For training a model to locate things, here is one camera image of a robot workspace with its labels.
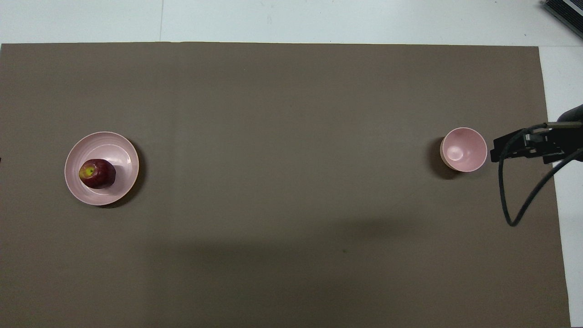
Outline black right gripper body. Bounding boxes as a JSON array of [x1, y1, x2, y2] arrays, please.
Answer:
[[528, 104, 583, 165]]

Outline red apple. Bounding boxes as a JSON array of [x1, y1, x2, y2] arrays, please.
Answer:
[[79, 159, 116, 190]]

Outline pink bowl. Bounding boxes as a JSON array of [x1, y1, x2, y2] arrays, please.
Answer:
[[440, 127, 488, 173]]

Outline pink plate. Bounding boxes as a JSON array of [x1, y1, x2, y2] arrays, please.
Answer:
[[64, 131, 140, 206]]

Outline dark ribbed device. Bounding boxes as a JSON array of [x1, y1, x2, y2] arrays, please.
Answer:
[[543, 0, 583, 39]]

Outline brown table mat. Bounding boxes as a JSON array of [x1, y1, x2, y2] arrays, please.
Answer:
[[0, 42, 571, 328]]

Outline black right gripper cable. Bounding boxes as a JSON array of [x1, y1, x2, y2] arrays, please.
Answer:
[[498, 122, 583, 227]]

